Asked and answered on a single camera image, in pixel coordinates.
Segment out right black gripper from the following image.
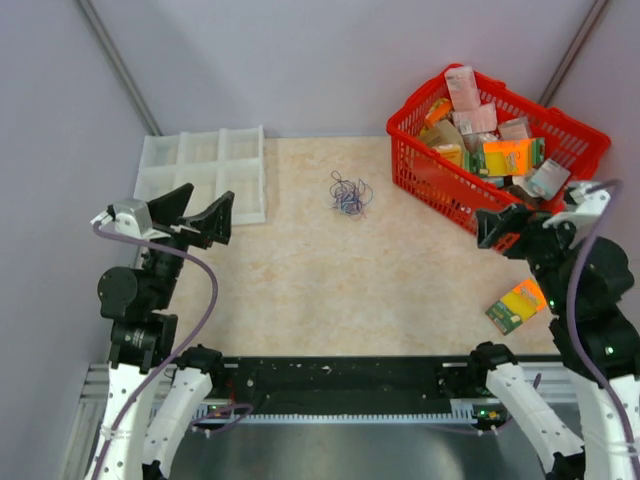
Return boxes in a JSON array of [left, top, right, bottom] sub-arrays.
[[473, 200, 585, 312]]

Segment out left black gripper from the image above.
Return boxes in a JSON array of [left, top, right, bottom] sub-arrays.
[[143, 182, 234, 307]]

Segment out wire bundle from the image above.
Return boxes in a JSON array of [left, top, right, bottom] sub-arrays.
[[328, 170, 375, 220]]

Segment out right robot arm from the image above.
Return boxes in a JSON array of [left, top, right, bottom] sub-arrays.
[[466, 204, 639, 479]]

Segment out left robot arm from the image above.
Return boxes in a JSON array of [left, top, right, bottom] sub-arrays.
[[85, 183, 235, 479]]

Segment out white compartment tray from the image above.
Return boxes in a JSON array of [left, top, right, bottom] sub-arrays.
[[134, 126, 267, 226]]

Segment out orange yellow box in basket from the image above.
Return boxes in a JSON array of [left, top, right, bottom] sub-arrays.
[[474, 137, 546, 177]]

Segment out pale blue box in basket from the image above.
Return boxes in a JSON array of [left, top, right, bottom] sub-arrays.
[[526, 158, 571, 200]]

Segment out red plastic basket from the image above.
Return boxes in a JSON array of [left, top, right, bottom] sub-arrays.
[[386, 72, 611, 233]]

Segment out orange green box on table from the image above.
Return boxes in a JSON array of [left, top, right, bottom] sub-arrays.
[[485, 278, 547, 335]]

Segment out tan cardboard box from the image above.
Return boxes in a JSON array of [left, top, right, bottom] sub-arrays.
[[418, 120, 466, 166]]

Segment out pink box flat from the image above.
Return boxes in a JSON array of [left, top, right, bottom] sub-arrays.
[[451, 103, 498, 136]]

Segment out pink box upright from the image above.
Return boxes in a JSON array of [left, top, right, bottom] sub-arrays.
[[444, 66, 481, 111]]

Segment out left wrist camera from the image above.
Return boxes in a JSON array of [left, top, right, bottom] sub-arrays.
[[91, 199, 154, 240]]

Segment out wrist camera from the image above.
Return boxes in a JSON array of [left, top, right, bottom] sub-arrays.
[[543, 181, 611, 230], [91, 199, 154, 240]]

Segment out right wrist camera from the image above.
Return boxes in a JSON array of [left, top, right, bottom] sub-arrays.
[[543, 181, 611, 230]]

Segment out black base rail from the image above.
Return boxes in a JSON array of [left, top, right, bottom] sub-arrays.
[[205, 356, 497, 416]]

